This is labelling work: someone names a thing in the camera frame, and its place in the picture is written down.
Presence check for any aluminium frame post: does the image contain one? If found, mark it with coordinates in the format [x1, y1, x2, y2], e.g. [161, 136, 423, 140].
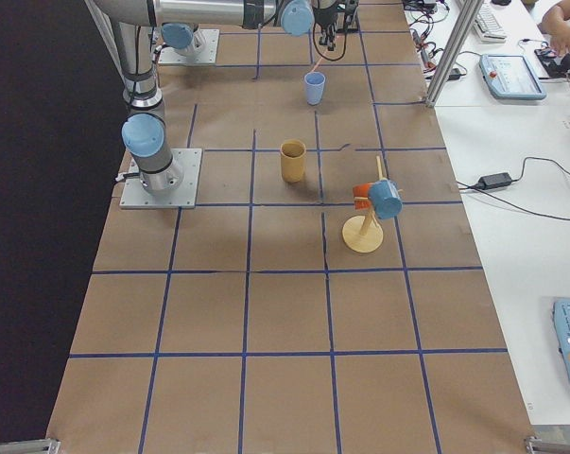
[424, 0, 482, 108]

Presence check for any blue teach pendant far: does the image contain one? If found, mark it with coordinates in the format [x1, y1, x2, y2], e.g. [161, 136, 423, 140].
[479, 54, 546, 100]

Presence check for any orange cup on rack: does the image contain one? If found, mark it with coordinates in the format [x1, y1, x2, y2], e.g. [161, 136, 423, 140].
[353, 183, 372, 210]

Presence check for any black power adapter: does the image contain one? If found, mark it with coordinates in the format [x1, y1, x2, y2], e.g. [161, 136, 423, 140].
[475, 172, 514, 191]

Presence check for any brown paper table cover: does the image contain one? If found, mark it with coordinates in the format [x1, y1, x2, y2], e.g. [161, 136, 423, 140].
[47, 1, 530, 453]

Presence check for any black power cable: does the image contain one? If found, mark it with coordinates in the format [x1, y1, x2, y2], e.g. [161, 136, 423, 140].
[457, 156, 570, 221]

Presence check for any black stand at top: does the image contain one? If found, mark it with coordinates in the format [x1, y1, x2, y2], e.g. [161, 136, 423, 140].
[337, 0, 359, 33]

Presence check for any wooden cup rack stand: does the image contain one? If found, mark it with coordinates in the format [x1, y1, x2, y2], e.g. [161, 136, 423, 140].
[342, 155, 386, 253]

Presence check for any light blue cup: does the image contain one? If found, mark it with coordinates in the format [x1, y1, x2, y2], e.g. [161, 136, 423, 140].
[303, 71, 326, 106]

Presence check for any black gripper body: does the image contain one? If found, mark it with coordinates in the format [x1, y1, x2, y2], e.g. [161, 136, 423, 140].
[311, 0, 339, 31]

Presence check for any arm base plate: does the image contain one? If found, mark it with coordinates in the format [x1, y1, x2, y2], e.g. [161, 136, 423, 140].
[119, 148, 202, 209]
[158, 28, 219, 66]

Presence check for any black device on table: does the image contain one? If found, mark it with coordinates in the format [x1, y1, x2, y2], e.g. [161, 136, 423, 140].
[534, 47, 570, 78]

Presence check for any blue cup on rack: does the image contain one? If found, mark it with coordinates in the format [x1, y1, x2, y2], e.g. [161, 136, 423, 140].
[368, 179, 403, 219]

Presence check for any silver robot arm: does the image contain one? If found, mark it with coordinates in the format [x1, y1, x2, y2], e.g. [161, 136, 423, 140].
[161, 23, 205, 56]
[87, 0, 338, 195]

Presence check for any white keyboard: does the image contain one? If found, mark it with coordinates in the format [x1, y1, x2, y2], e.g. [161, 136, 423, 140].
[474, 3, 508, 43]

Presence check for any person hand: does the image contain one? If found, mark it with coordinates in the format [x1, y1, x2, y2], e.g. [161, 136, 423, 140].
[540, 1, 570, 56]

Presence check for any tan bamboo cup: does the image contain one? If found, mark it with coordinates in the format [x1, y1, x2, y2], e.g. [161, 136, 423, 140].
[280, 139, 306, 183]

